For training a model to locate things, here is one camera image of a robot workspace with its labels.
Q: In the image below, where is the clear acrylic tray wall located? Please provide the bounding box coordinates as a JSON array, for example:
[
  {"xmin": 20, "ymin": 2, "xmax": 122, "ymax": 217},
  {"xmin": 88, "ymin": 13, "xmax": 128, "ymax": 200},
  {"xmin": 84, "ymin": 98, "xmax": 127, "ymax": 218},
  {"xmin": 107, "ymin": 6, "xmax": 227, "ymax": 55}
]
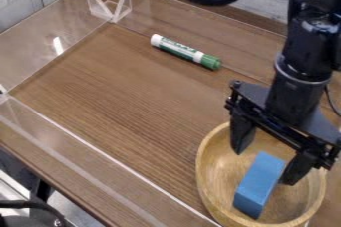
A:
[{"xmin": 0, "ymin": 0, "xmax": 285, "ymax": 227}]

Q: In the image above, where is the black metal table leg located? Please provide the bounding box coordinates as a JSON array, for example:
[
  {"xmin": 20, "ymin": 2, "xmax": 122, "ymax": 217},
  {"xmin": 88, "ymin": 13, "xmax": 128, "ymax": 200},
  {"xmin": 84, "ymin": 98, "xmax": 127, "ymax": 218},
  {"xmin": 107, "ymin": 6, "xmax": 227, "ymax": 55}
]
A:
[{"xmin": 36, "ymin": 180, "xmax": 52, "ymax": 202}]

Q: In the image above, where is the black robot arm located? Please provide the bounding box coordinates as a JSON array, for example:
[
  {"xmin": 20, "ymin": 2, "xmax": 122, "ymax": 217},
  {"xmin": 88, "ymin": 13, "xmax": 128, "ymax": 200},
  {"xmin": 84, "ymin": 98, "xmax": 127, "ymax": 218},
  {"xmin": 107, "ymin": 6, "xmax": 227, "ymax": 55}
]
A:
[{"xmin": 187, "ymin": 0, "xmax": 341, "ymax": 185}]

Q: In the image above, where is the black cable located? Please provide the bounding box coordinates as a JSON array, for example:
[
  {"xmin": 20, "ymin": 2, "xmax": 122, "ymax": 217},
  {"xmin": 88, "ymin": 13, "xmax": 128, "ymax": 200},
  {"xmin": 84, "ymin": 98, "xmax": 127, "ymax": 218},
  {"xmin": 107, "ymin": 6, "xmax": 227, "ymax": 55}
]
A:
[{"xmin": 0, "ymin": 200, "xmax": 68, "ymax": 227}]

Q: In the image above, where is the blue rectangular block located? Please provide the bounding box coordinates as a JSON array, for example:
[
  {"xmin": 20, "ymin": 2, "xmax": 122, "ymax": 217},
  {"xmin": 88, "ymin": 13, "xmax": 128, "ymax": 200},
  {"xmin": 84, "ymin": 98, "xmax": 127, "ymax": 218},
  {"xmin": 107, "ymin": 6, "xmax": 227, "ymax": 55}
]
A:
[{"xmin": 233, "ymin": 151, "xmax": 285, "ymax": 219}]

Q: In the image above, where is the green and white marker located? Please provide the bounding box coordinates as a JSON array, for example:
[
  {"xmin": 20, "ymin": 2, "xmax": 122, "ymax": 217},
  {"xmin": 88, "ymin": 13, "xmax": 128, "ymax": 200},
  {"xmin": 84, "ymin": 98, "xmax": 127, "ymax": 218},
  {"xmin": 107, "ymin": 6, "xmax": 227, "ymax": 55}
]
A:
[{"xmin": 151, "ymin": 34, "xmax": 221, "ymax": 70}]

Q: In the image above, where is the brown wooden bowl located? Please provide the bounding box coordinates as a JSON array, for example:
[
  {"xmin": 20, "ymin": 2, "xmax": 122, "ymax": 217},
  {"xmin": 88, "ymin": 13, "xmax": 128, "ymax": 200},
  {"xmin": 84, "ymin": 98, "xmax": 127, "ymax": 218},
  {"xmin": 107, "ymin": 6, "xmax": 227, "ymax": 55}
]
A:
[{"xmin": 195, "ymin": 123, "xmax": 326, "ymax": 227}]

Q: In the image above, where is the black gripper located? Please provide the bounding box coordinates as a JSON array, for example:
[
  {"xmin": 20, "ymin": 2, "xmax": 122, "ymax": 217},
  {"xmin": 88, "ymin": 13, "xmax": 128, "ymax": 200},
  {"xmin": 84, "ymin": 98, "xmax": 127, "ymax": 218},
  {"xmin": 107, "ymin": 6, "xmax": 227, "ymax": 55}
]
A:
[{"xmin": 225, "ymin": 55, "xmax": 341, "ymax": 186}]

